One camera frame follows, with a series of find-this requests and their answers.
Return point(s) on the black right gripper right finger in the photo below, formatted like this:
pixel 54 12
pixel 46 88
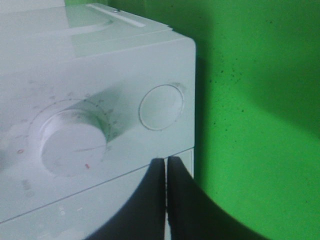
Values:
pixel 192 215

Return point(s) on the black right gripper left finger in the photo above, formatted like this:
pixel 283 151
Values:
pixel 142 217

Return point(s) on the white microwave door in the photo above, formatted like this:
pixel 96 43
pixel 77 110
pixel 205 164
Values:
pixel 38 205

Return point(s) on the white round knob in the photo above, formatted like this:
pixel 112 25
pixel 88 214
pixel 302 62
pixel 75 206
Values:
pixel 74 139

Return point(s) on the round door release button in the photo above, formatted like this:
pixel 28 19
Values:
pixel 161 107

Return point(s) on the white microwave oven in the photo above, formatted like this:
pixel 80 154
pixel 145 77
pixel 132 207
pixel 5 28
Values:
pixel 53 56

